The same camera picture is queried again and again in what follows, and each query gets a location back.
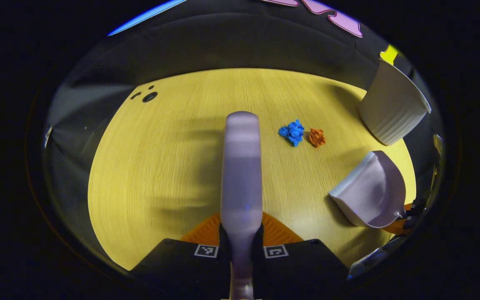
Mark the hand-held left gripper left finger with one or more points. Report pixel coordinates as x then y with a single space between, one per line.
173 262

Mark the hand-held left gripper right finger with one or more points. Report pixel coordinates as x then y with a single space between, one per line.
302 262

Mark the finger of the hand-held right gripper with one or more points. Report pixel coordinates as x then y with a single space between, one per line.
413 212

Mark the light purple dustpan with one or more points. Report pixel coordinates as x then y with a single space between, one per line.
373 196

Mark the light purple small broom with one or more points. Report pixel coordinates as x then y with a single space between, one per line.
242 175

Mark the white ribbed garbage bin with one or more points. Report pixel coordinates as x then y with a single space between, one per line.
390 108

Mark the orange paper trash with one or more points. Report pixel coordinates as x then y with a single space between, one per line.
317 138

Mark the blue paper trash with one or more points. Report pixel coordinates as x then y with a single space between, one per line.
293 132

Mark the wooden desktop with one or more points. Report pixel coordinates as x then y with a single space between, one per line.
161 166

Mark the silver metal clip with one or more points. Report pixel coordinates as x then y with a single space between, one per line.
47 136

